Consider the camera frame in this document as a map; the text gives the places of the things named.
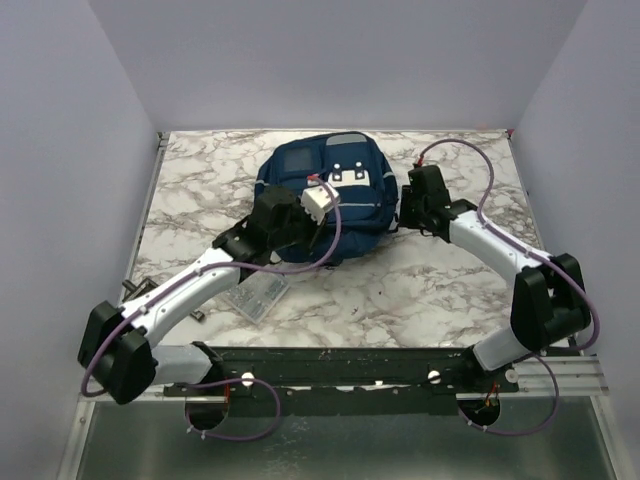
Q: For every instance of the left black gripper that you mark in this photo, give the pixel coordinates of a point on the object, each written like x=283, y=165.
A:
x=312, y=227

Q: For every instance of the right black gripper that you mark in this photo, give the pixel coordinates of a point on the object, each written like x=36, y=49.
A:
x=405, y=219

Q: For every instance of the navy blue student backpack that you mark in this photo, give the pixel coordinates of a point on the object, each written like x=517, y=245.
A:
x=353, y=164

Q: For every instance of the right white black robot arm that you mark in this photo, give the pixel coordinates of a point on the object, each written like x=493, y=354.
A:
x=548, y=298

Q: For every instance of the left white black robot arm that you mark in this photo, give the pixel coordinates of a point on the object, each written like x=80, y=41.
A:
x=117, y=347

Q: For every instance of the clear plastic parts box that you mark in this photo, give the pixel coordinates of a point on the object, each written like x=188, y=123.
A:
x=257, y=295

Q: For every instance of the metal table clamp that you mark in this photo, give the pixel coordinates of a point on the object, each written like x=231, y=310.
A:
x=146, y=285

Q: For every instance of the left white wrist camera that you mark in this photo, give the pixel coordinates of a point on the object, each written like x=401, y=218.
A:
x=318, y=199

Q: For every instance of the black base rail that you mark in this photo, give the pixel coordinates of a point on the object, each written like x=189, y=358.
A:
x=343, y=381

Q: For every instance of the aluminium extrusion frame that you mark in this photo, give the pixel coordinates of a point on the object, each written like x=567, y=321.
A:
x=578, y=376

